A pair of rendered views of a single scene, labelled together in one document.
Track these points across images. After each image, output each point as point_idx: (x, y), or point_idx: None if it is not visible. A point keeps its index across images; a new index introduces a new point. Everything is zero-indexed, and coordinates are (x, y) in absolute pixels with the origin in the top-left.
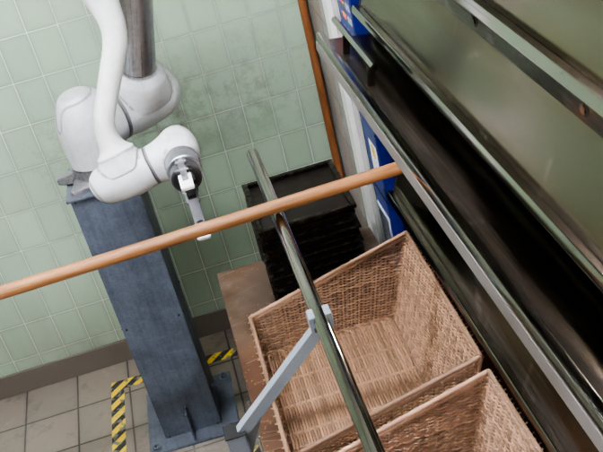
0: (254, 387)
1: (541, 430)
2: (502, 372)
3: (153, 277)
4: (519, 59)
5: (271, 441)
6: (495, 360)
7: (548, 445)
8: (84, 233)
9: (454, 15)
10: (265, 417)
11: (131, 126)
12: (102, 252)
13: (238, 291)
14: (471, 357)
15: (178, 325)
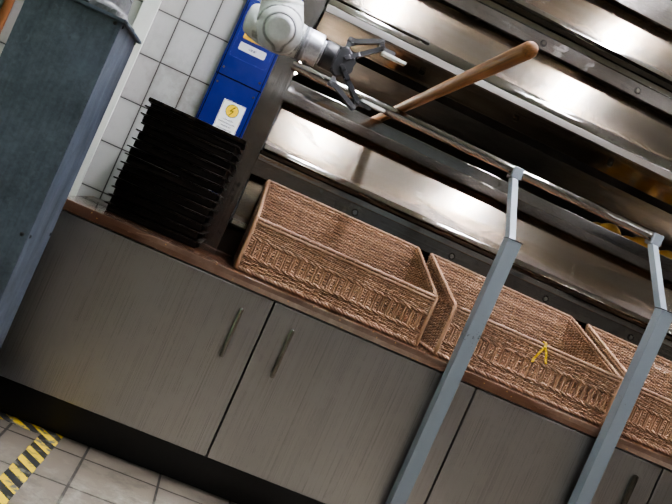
0: (272, 286)
1: (521, 261)
2: (476, 241)
3: (75, 169)
4: (587, 67)
5: (344, 317)
6: (467, 237)
7: (529, 266)
8: (101, 72)
9: (490, 36)
10: (314, 304)
11: None
12: (88, 108)
13: (112, 216)
14: (405, 252)
15: (41, 250)
